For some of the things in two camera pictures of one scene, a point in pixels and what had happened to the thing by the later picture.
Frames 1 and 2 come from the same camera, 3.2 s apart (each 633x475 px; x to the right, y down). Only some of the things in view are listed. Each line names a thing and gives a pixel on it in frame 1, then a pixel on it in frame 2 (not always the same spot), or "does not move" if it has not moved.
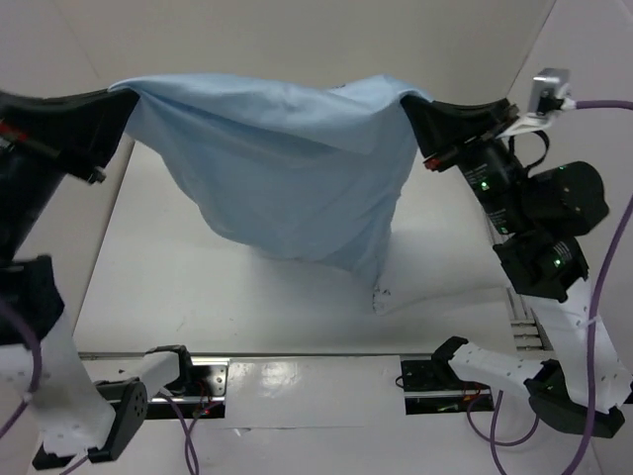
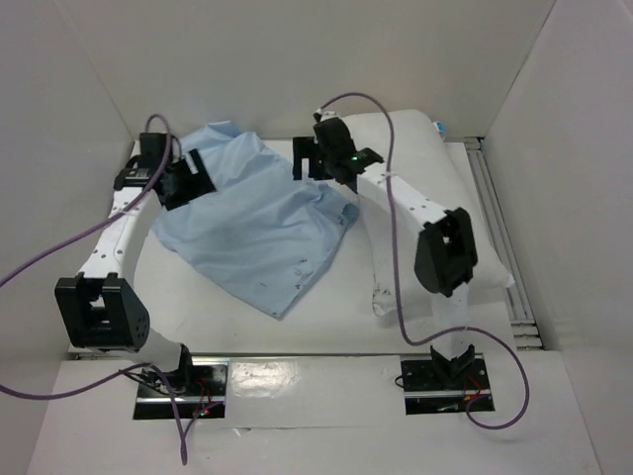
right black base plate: (431, 387) does not move
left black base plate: (205, 395) does not move
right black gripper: (473, 139) to (304, 159)
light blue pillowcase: (316, 171) to (264, 236)
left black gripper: (74, 130) to (201, 184)
